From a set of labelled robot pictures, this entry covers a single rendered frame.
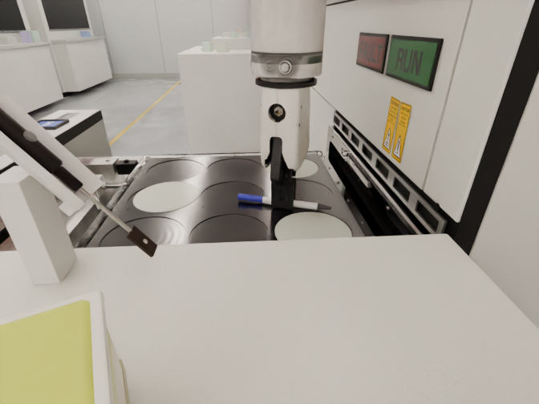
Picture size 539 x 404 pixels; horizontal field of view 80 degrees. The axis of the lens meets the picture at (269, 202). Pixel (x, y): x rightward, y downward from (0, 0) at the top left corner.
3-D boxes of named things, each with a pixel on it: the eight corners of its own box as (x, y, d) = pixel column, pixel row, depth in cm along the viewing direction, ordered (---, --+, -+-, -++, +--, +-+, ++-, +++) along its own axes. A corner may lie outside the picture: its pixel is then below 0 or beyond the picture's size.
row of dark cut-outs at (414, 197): (335, 123, 70) (336, 111, 69) (444, 242, 32) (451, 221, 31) (332, 123, 70) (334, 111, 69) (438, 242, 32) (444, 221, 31)
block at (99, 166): (122, 170, 64) (118, 156, 63) (115, 177, 61) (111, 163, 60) (80, 171, 64) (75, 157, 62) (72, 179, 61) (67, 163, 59)
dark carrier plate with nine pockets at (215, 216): (318, 156, 67) (318, 153, 67) (378, 264, 37) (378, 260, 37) (149, 160, 65) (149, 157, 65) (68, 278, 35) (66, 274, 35)
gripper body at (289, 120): (311, 78, 33) (305, 176, 39) (322, 66, 42) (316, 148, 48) (242, 75, 35) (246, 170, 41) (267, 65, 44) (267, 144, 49)
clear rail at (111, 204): (151, 159, 67) (150, 153, 66) (60, 292, 34) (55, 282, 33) (143, 159, 67) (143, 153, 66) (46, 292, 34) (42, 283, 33)
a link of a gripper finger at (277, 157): (275, 171, 37) (281, 188, 42) (286, 112, 39) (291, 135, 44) (265, 171, 37) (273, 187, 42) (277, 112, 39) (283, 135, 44)
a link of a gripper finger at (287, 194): (290, 173, 41) (289, 218, 44) (295, 164, 44) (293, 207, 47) (265, 171, 42) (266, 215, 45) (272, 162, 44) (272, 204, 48)
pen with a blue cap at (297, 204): (331, 203, 46) (239, 191, 49) (330, 207, 45) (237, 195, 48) (331, 209, 47) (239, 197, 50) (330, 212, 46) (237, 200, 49)
